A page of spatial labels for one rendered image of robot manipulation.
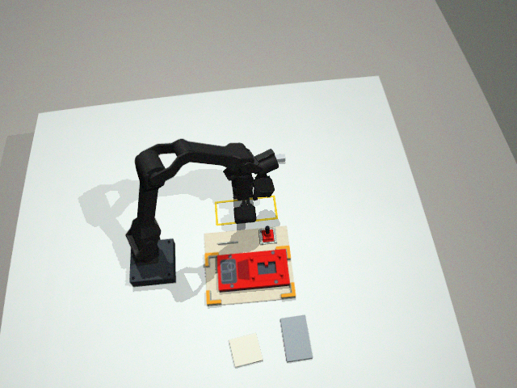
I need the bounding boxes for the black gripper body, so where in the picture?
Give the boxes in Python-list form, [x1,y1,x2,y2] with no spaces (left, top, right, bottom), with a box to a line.
[232,182,256,224]

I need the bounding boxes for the grey flat rectangular tile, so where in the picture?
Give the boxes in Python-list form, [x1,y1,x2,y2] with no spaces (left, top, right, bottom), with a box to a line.
[280,315,313,362]

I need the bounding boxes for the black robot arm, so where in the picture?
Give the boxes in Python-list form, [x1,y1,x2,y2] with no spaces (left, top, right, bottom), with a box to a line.
[126,139,279,266]

